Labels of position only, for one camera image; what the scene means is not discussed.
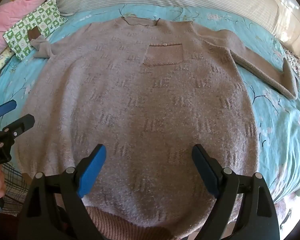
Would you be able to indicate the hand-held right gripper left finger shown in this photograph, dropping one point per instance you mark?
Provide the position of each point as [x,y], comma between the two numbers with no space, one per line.
[94,173]

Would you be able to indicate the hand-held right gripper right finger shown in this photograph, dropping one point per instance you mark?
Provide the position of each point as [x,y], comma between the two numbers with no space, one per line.
[204,173]

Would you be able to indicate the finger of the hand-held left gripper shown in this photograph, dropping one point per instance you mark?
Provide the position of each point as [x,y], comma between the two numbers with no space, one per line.
[5,108]
[20,125]

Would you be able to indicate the beige knitted sweater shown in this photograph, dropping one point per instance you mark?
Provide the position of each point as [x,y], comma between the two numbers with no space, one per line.
[145,115]

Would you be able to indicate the plaid cloth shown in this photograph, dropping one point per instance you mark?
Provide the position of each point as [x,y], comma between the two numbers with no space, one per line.
[13,185]

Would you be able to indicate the teal floral bed sheet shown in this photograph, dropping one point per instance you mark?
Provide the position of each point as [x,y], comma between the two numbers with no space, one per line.
[272,130]

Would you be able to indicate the green checkered pillow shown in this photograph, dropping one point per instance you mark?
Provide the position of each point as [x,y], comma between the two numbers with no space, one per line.
[32,28]

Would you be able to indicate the pink quilt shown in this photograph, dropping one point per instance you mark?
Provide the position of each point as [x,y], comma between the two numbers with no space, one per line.
[22,0]

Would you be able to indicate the small-flowered cloth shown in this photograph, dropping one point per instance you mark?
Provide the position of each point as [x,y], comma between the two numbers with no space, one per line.
[298,63]

